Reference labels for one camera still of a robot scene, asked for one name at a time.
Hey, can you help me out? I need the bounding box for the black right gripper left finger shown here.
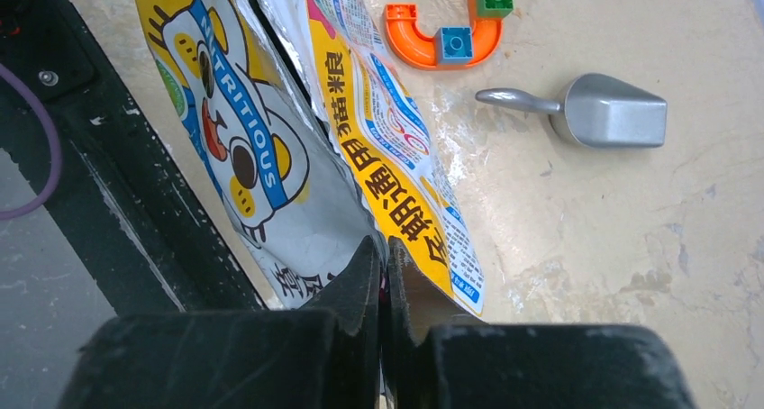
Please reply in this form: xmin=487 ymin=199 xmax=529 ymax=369
xmin=59 ymin=238 xmax=381 ymax=408

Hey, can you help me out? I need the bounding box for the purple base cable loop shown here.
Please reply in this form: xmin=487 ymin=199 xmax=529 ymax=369
xmin=0 ymin=62 xmax=64 ymax=222

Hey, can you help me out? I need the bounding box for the colourful pet food bag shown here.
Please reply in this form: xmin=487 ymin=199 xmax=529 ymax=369
xmin=135 ymin=0 xmax=484 ymax=316

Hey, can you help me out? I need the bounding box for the silver metal scoop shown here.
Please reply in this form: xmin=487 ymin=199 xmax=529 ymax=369
xmin=475 ymin=73 xmax=668 ymax=149

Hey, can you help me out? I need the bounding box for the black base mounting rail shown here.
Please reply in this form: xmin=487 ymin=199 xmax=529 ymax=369
xmin=1 ymin=0 xmax=265 ymax=315

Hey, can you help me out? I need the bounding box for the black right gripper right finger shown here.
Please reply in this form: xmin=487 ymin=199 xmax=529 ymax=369
xmin=381 ymin=238 xmax=696 ymax=408

